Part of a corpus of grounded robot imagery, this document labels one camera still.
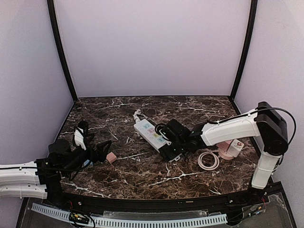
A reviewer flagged pink small charger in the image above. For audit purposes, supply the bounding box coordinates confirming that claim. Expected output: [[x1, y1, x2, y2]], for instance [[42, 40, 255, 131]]
[[106, 152, 117, 164]]

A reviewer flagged blue small charger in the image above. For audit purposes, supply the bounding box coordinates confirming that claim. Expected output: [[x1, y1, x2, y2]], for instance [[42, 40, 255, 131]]
[[83, 160, 94, 166]]

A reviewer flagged black corner post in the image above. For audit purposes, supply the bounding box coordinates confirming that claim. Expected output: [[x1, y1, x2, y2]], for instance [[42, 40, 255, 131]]
[[229, 0, 258, 102], [47, 0, 78, 103]]

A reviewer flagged white multicolour power strip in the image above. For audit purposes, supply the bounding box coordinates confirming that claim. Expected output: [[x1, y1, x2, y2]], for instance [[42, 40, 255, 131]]
[[134, 119, 182, 162]]

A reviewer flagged white slotted cable duct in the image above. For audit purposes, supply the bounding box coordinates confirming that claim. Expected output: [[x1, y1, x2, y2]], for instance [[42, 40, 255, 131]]
[[31, 203, 228, 228]]

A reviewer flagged black front table rail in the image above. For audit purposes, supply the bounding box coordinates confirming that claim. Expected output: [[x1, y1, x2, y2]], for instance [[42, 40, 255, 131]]
[[16, 184, 297, 228]]

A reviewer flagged pink cube socket adapter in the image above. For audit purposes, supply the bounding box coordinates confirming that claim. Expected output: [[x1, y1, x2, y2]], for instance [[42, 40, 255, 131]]
[[217, 141, 232, 152]]

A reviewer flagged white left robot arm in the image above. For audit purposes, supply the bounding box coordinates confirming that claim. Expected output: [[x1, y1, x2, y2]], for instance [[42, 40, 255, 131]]
[[0, 139, 112, 200]]

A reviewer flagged black right corner post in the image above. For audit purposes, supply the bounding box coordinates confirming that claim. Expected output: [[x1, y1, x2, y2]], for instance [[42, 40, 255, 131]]
[[229, 0, 258, 102]]

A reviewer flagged white cube socket adapter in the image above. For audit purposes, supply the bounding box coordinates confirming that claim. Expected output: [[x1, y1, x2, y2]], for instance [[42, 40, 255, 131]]
[[227, 139, 244, 158]]

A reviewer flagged pink round socket hub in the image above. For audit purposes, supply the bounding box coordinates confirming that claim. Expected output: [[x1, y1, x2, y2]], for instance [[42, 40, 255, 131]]
[[218, 151, 234, 161]]

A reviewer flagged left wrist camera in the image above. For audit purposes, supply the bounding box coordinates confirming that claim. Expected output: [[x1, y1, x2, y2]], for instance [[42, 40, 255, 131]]
[[72, 120, 95, 151]]

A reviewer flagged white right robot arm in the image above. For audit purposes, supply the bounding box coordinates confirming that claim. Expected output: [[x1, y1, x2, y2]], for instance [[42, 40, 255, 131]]
[[156, 102, 292, 190]]

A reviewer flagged black left corner post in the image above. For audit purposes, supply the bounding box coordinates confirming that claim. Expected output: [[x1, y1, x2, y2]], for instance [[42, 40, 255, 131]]
[[47, 0, 78, 103]]

